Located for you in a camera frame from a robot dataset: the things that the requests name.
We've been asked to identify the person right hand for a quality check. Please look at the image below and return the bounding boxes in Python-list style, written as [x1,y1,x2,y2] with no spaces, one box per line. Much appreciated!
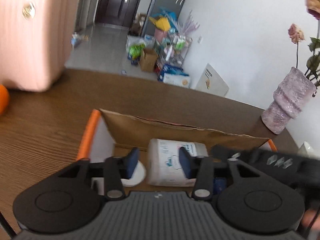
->
[301,209,319,235]

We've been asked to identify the pink suitcase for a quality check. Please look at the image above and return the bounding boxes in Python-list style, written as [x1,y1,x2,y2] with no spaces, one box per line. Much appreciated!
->
[1,0,78,92]

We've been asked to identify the wire storage rack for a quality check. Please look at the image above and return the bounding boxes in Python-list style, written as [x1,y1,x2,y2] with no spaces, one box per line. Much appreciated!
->
[159,33,193,68]

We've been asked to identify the white jar lid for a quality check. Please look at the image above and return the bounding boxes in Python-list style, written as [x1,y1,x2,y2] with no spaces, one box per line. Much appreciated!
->
[121,161,146,187]

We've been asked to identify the dark brown door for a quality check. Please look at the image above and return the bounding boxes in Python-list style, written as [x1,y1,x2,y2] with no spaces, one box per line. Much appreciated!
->
[94,0,140,29]

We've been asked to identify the pink glitter vase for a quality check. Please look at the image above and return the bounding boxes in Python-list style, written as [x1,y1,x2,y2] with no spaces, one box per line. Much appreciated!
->
[261,67,316,135]

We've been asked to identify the red cardboard pumpkin box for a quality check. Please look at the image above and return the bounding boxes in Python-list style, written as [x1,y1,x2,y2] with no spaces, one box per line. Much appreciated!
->
[76,108,278,196]

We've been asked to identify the white leaning board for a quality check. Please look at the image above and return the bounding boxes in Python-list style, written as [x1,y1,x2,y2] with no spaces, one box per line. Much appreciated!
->
[195,64,229,97]

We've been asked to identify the orange fruit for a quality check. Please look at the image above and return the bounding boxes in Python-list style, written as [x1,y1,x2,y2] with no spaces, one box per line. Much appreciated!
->
[0,85,10,115]

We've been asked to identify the dried pink rose bouquet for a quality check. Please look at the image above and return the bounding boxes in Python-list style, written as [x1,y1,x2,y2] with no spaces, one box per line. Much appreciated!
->
[287,0,320,88]

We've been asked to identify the blue white package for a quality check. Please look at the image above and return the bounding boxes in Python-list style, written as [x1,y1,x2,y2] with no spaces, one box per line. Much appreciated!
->
[158,64,191,88]

